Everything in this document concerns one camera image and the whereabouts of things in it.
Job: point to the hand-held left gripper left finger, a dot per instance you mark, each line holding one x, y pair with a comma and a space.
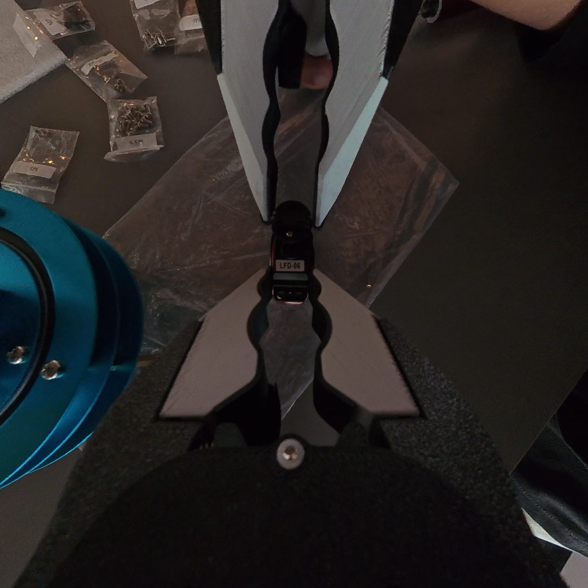
211, 367

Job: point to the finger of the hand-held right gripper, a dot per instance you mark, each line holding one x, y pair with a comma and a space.
243, 69
358, 69

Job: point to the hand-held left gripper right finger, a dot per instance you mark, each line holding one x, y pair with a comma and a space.
367, 367

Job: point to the small black servo motor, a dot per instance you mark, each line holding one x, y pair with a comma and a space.
290, 280

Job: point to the blue toy robot arm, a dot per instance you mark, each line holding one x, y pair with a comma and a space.
59, 321

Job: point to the person's right hand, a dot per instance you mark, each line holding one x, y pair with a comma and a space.
317, 73

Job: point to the group of small screw bags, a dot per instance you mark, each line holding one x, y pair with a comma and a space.
133, 124

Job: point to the large clear plastic bag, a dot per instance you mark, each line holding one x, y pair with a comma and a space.
183, 220

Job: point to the white foam sheet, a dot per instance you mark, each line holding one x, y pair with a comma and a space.
23, 59

